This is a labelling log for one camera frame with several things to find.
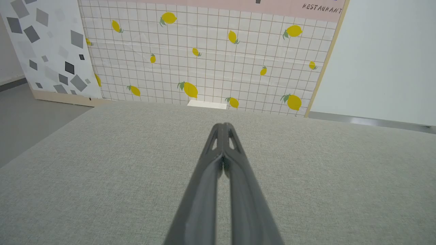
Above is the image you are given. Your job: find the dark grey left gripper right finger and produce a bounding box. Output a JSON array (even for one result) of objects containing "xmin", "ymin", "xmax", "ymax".
[{"xmin": 222, "ymin": 122, "xmax": 285, "ymax": 245}]

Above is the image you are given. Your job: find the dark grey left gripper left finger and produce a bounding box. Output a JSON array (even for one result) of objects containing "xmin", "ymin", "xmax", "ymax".
[{"xmin": 163, "ymin": 123, "xmax": 224, "ymax": 245}]

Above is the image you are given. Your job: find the small white flat box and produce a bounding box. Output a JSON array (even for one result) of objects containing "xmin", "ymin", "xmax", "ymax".
[{"xmin": 187, "ymin": 99, "xmax": 228, "ymax": 110}]

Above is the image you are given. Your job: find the grey fabric sofa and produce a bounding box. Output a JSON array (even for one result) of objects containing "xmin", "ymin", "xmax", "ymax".
[{"xmin": 0, "ymin": 101, "xmax": 436, "ymax": 245}]

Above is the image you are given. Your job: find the lemon print tiled panel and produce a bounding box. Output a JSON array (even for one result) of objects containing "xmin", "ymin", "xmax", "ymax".
[{"xmin": 77, "ymin": 0, "xmax": 351, "ymax": 118}]

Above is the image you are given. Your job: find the plain white panel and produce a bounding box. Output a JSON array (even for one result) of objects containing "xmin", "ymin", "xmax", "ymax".
[{"xmin": 308, "ymin": 0, "xmax": 436, "ymax": 127}]

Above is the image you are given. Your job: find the white panel with grey diamonds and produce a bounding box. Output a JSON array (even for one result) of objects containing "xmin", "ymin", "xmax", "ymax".
[{"xmin": 0, "ymin": 0, "xmax": 103, "ymax": 107}]

